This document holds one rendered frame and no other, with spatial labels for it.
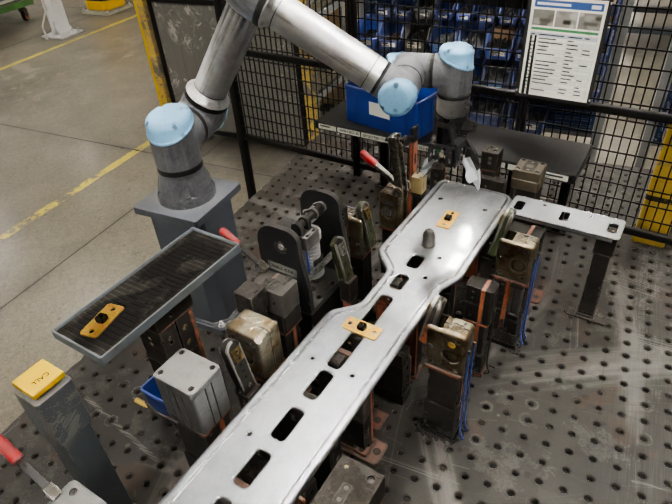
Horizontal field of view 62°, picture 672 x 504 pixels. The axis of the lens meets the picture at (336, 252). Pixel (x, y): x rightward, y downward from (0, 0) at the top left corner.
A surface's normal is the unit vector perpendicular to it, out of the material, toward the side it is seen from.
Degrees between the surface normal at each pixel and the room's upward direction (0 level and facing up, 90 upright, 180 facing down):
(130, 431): 0
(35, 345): 0
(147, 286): 0
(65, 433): 90
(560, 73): 90
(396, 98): 90
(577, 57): 90
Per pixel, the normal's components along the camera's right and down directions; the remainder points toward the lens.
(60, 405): 0.85, 0.28
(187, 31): -0.44, 0.55
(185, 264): -0.06, -0.79
